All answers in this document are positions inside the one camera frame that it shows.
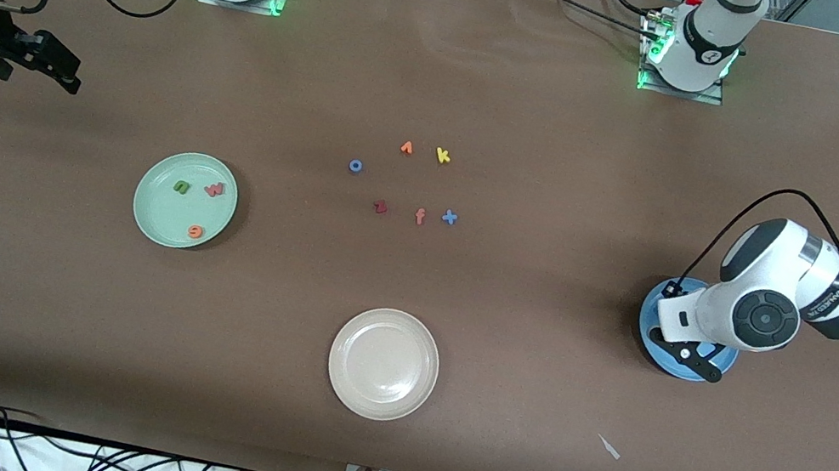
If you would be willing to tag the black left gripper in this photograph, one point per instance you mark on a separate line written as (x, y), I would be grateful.
(667, 291)

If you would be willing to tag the green letter u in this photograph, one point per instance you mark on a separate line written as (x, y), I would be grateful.
(182, 187)

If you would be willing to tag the pink letter w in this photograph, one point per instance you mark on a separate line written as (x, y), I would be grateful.
(214, 189)

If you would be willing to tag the orange letter e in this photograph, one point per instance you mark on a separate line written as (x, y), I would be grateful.
(195, 231)

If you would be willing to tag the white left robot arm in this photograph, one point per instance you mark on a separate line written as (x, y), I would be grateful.
(763, 318)

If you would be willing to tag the blue plate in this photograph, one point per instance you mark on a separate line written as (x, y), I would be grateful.
(647, 315)

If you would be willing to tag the white paper scrap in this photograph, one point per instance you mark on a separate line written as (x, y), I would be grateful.
(610, 450)

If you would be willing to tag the green plate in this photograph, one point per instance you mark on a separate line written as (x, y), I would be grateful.
(165, 212)

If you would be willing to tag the blue letter x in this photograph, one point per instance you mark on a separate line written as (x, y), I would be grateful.
(449, 217)

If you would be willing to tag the pink letter f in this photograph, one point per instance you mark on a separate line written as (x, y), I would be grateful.
(419, 216)

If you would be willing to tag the yellow letter k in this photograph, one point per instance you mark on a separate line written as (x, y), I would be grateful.
(442, 156)

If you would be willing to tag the beige plate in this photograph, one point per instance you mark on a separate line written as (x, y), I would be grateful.
(384, 364)

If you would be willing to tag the orange letter r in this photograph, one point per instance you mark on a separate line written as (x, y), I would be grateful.
(406, 149)

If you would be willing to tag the red letter z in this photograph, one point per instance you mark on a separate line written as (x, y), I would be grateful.
(380, 207)

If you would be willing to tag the brown paper table cover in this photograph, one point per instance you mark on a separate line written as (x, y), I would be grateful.
(446, 85)

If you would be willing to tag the blue letter o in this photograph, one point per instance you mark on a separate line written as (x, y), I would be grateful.
(355, 165)

